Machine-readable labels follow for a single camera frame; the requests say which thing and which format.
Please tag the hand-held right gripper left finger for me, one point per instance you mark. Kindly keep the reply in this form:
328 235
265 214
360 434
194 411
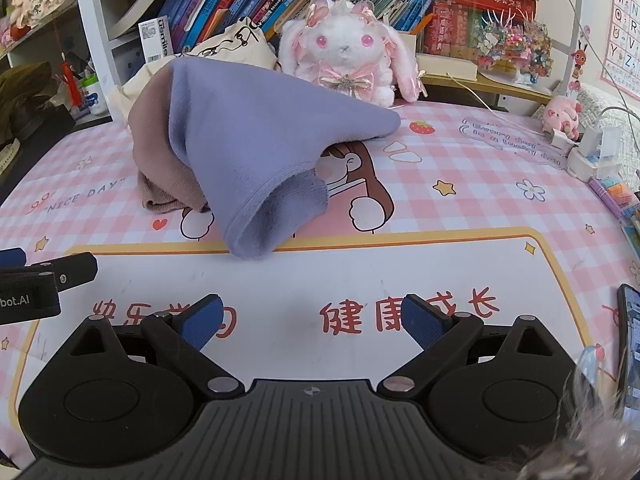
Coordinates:
205 324

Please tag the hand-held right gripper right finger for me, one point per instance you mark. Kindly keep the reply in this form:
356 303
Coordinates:
422 324

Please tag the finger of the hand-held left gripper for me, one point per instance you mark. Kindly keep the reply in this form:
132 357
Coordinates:
75 269
12 258

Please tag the purple and brown sweater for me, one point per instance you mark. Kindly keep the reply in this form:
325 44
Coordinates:
240 125

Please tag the dark green cloth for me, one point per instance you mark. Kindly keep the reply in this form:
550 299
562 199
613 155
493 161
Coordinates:
25 95

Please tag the white canister with green lid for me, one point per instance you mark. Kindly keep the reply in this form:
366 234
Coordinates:
92 97

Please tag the black smartphone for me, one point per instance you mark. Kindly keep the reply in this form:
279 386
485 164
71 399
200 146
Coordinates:
631 340

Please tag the grey fluffy fur trim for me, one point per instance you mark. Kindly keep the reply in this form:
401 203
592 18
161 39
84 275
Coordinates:
590 450

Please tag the white charger block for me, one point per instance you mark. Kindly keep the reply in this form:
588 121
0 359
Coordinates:
582 165

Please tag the stack of colourful stationery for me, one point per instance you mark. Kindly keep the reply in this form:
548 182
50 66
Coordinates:
617 195

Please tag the white barcode box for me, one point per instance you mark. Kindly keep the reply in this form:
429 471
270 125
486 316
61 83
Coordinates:
157 40

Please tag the pink plush pig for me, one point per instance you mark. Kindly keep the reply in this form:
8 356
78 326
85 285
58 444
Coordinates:
562 112

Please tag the white bookshelf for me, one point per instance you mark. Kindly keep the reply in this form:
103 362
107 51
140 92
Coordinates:
85 10

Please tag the translucent white box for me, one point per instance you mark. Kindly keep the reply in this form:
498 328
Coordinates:
607 142

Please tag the cream printed garment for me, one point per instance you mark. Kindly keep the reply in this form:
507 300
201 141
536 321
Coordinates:
225 42

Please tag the white and pink plush bunny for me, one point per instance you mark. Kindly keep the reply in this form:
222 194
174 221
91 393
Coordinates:
345 55

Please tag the colourful bead tree ornament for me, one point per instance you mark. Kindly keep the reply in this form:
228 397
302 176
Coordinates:
515 45

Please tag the row of blue books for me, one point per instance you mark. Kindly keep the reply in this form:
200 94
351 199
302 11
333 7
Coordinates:
215 5

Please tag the red boxed book set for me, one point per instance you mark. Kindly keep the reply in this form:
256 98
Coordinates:
450 15

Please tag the red deer wall sticker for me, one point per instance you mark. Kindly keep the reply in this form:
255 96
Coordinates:
580 60

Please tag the alphabet wall poster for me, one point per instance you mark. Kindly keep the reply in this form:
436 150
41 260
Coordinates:
625 25

